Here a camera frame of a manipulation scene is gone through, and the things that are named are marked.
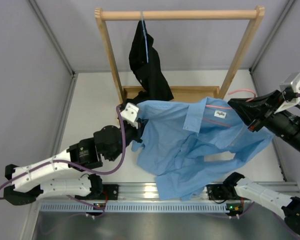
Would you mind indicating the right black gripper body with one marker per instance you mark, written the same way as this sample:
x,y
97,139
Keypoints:
x,y
285,126

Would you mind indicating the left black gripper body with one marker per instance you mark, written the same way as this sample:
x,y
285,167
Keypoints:
x,y
132,133

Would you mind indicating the pink wire hanger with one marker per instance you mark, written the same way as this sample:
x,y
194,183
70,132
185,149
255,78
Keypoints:
x,y
242,91

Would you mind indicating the light blue shirt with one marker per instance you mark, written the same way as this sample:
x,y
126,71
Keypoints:
x,y
189,145

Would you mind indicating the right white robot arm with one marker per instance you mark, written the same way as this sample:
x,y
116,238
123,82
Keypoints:
x,y
258,222

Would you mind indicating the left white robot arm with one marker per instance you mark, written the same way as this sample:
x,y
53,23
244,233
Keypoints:
x,y
72,172

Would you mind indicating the black shirt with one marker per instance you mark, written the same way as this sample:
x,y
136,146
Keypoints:
x,y
149,75

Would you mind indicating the wooden clothes rack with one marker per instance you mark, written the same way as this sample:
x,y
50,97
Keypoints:
x,y
183,93

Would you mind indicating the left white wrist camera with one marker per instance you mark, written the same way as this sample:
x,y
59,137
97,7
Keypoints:
x,y
130,115

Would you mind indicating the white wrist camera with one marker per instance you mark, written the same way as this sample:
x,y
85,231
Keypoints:
x,y
290,91
130,115

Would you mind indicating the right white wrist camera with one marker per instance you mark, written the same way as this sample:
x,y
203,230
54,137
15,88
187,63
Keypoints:
x,y
290,91

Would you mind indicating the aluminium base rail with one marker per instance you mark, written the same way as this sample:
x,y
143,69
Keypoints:
x,y
147,191

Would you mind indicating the slotted cable duct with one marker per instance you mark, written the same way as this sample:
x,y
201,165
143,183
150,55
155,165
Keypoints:
x,y
141,207

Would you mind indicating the blue wire hanger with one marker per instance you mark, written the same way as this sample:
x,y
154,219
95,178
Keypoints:
x,y
145,36

